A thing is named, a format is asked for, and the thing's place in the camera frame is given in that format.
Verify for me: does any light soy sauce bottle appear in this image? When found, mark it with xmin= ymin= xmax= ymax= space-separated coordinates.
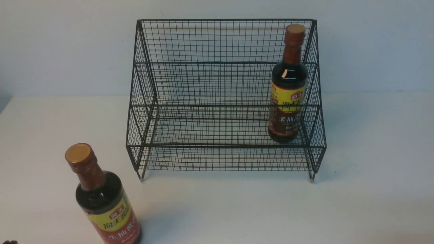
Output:
xmin=65 ymin=143 xmax=142 ymax=244

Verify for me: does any black wire mesh rack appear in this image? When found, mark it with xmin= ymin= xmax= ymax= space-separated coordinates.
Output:
xmin=126 ymin=19 xmax=327 ymax=183

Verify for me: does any dark object at corner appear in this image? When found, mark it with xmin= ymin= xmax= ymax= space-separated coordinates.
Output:
xmin=3 ymin=240 xmax=18 ymax=244

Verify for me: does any dark soy sauce bottle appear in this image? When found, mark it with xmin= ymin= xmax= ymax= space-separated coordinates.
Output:
xmin=267 ymin=24 xmax=309 ymax=144

